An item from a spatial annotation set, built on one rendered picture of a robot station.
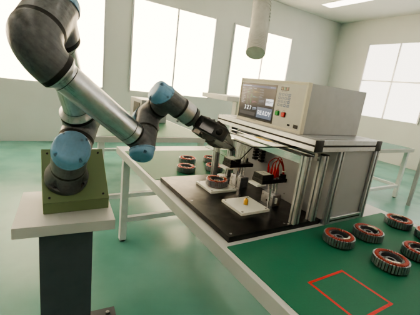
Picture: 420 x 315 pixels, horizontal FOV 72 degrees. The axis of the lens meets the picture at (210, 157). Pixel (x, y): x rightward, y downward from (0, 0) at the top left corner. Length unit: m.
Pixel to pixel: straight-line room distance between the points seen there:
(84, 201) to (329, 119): 1.05
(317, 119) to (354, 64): 7.52
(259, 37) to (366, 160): 1.48
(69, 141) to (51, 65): 0.35
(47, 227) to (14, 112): 4.64
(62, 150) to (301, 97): 0.89
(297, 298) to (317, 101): 0.75
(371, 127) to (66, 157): 7.75
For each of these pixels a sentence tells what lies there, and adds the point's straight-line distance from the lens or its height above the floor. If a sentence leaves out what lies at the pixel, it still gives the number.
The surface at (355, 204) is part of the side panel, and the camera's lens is 1.51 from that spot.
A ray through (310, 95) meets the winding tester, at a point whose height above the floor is 1.27.
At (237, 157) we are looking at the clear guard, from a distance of 1.07.
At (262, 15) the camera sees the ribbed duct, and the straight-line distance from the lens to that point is 2.70.
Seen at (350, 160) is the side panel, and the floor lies 1.03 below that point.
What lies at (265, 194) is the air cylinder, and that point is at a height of 0.81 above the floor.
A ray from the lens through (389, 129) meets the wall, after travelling 8.08.
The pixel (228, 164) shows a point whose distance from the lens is 1.45.
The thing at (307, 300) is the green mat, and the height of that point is 0.75.
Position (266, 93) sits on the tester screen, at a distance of 1.38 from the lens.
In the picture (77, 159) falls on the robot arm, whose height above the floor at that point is 0.99.
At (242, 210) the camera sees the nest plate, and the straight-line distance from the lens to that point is 1.22.
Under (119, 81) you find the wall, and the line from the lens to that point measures 5.80.
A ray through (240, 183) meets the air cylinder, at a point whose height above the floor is 0.80.
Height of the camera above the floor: 1.26
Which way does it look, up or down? 14 degrees down
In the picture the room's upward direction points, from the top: 7 degrees clockwise
